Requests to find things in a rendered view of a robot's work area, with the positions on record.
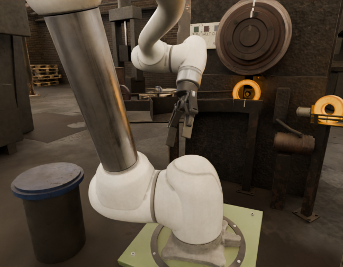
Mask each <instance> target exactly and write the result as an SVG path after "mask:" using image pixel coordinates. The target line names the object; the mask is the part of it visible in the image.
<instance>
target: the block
mask: <svg viewBox="0 0 343 267"><path fill-rule="evenodd" d="M290 92H291V90H290V88H289V87H278V88H277V93H276V101H275V109H274V116H273V123H274V124H279V123H278V122H277V121H276V118H281V121H282V122H284V123H286V116H287V109H288V103H289V99H290Z"/></svg>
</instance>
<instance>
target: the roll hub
mask: <svg viewBox="0 0 343 267"><path fill-rule="evenodd" d="M255 12H258V15H257V16H254V13H255ZM250 13H251V11H248V12H245V13H242V14H241V15H239V16H238V17H237V18H235V19H234V20H237V22H238V23H237V24H234V21H233V22H232V23H231V25H230V27H229V29H228V32H227V45H228V42H229V41H231V42H232V44H231V45H228V48H229V50H230V52H231V53H232V54H233V55H234V56H235V57H237V58H239V59H242V60H253V59H257V58H259V57H261V56H262V55H263V54H265V53H266V52H267V51H268V50H269V48H270V47H271V45H272V43H273V40H274V34H275V31H274V26H273V23H272V21H271V19H270V18H269V17H268V16H267V15H266V14H264V13H262V12H259V11H252V17H250ZM270 26H272V27H273V29H272V30H271V31H269V29H268V28H269V27H270ZM262 48H265V52H262V51H261V50H262ZM241 55H244V56H245V58H241Z"/></svg>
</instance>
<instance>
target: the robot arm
mask: <svg viewBox="0 0 343 267"><path fill-rule="evenodd" d="M26 1H27V3H28V5H29V6H30V8H32V9H33V10H34V11H35V12H36V13H37V14H38V15H43V17H44V20H45V22H46V25H47V27H48V30H49V32H50V35H51V37H52V40H53V42H54V45H55V48H56V50H57V53H58V55H59V58H60V60H61V63H62V65H63V68H64V70H65V73H66V75H67V78H68V80H69V83H70V86H71V88H72V91H73V93H74V96H75V98H76V101H77V103H78V106H79V108H80V111H81V113H82V116H83V118H84V121H85V123H86V126H87V129H88V131H89V134H90V136H91V139H92V141H93V144H94V146H95V149H96V151H97V154H98V156H99V159H100V161H101V163H100V165H99V167H98V168H97V171H96V174H95V175H94V177H93V178H92V180H91V182H90V185H89V192H88V196H89V200H90V203H91V205H92V207H93V208H94V209H95V210H96V211H97V212H98V213H100V214H101V215H103V216H105V217H108V218H110V219H114V220H120V221H127V222H133V223H159V224H161V225H163V226H165V227H168V228H170V229H171V233H170V236H169V239H168V242H167V244H166V246H165V247H164V248H163V250H162V252H161V255H162V258H163V259H164V260H179V261H185V262H191V263H197V264H203V265H209V266H212V267H225V266H226V261H225V257H224V248H225V247H239V246H241V242H240V240H241V237H240V236H239V235H236V234H233V233H230V232H227V231H226V230H227V229H228V223H227V222H226V221H225V220H223V193H222V187H221V183H220V179H219V177H218V174H217V172H216V170H215V168H214V166H213V165H212V164H211V163H210V162H209V161H208V160H207V159H206V158H204V157H202V156H198V155H185V156H182V157H179V158H177V159H175V160H173V161H172V162H171V163H170V164H169V165H168V166H167V169H165V170H155V169H154V167H153V166H152V164H151V163H150V162H149V161H148V159H147V157H146V156H145V155H144V154H142V153H141V152H138V151H137V149H136V145H135V142H134V138H133V134H132V130H131V127H130V123H129V119H128V115H127V111H126V108H125V105H124V100H123V97H122V93H121V89H120V85H119V81H118V77H117V75H116V71H115V67H114V63H113V59H112V55H111V52H110V48H109V44H108V41H107V37H106V33H105V29H104V25H103V22H102V18H101V14H100V10H99V7H98V5H100V4H101V1H102V0H26ZM155 1H156V2H157V4H158V7H157V9H156V11H155V12H154V14H153V15H152V17H151V18H150V20H149V21H148V23H147V24H146V26H145V27H144V29H143V30H142V32H141V33H140V36H139V40H138V43H139V45H137V46H136V47H135V48H133V51H132V53H131V61H132V63H133V65H134V66H135V67H136V68H137V69H139V70H142V71H144V72H151V73H177V74H178V75H177V80H176V85H177V90H176V96H177V97H178V98H179V100H178V102H177V104H176V103H175V106H174V110H173V112H172V115H171V118H170V121H169V124H168V126H167V128H169V129H168V134H167V139H166V145H167V146H170V147H173V146H174V142H175V137H176V131H177V129H176V127H177V125H178V123H179V120H180V118H181V116H182V114H184V112H185V111H186V113H185V115H186V116H185V118H184V123H183V128H182V134H181V137H184V138H188V139H190V138H191V133H192V127H193V121H194V117H195V114H198V106H197V98H196V97H197V90H198V89H199V88H200V84H201V79H202V74H203V72H204V70H205V66H206V59H207V53H206V42H205V40H204V39H203V38H202V37H200V36H198V35H192V36H190V37H188V38H187V39H186V40H185V41H184V42H183V43H182V44H179V45H175V46H172V45H167V44H166V43H164V42H162V41H160V38H161V37H163V36H164V35H165V34H166V33H167V32H168V31H169V30H170V29H171V28H172V27H173V26H174V25H175V24H176V23H177V22H178V20H179V19H180V17H181V16H182V13H183V11H184V7H185V2H186V0H155Z"/></svg>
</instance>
